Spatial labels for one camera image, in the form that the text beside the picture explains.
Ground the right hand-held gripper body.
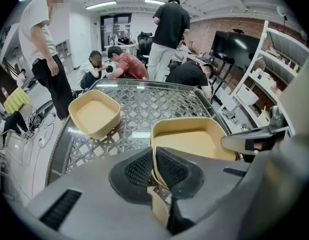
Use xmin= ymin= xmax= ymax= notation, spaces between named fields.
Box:
xmin=278 ymin=50 xmax=309 ymax=137

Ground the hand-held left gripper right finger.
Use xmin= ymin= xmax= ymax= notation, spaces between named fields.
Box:
xmin=155 ymin=145 xmax=253 ymax=236

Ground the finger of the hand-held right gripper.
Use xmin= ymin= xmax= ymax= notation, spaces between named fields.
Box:
xmin=220 ymin=127 xmax=275 ymax=158

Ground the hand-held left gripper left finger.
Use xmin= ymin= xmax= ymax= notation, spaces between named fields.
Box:
xmin=26 ymin=146 xmax=170 ymax=240

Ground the white perforated storage basket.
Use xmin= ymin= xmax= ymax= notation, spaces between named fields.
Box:
xmin=236 ymin=83 xmax=260 ymax=107

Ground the white shelving unit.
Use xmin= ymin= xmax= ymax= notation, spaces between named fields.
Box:
xmin=230 ymin=19 xmax=309 ymax=138

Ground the black television stand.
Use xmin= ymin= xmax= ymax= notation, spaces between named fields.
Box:
xmin=208 ymin=58 xmax=242 ymax=105

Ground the black television screen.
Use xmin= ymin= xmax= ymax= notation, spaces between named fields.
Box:
xmin=209 ymin=30 xmax=262 ymax=73

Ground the black office chair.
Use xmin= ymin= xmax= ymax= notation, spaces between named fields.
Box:
xmin=136 ymin=31 xmax=154 ymax=63

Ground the white desk with bottles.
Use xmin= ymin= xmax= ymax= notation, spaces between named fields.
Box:
xmin=103 ymin=35 xmax=139 ymax=58

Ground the white cubby cabinet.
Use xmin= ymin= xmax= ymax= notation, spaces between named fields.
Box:
xmin=55 ymin=39 xmax=74 ymax=74

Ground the dark glass door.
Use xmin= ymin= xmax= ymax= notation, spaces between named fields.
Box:
xmin=100 ymin=13 xmax=133 ymax=53

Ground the white cable with plug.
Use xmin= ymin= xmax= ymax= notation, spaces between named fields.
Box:
xmin=30 ymin=120 xmax=56 ymax=200

